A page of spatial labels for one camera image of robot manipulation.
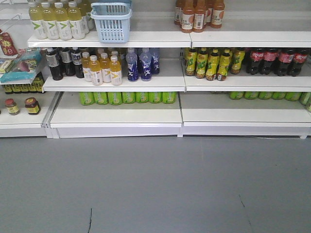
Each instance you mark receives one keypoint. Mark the light blue plastic basket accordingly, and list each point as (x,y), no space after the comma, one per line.
(112,20)

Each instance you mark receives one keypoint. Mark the blue sports drink bottle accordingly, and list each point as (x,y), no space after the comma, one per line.
(155,63)
(132,64)
(146,58)

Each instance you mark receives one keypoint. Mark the yellow orange drink bottle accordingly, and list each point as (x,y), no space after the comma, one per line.
(95,71)
(115,71)
(85,65)
(105,67)

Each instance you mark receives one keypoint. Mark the yellow label iced tea bottle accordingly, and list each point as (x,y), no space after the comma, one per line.
(212,65)
(223,65)
(201,63)
(237,59)
(191,61)

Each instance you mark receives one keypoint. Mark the dark tea bottle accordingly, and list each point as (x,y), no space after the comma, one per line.
(76,55)
(54,64)
(67,60)

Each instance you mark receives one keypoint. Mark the orange juice bottle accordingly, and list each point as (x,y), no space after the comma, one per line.
(187,16)
(199,15)
(217,13)

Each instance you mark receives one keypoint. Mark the plastic cola bottle red label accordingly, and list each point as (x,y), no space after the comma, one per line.
(299,59)
(284,60)
(269,57)
(256,56)

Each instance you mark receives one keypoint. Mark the sauce jar red lid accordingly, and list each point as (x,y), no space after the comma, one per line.
(12,107)
(32,106)

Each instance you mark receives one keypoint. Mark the pale green drink bottle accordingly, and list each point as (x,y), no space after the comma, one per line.
(36,17)
(75,21)
(49,20)
(62,21)

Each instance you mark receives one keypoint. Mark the red snack bag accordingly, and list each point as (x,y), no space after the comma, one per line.
(7,45)

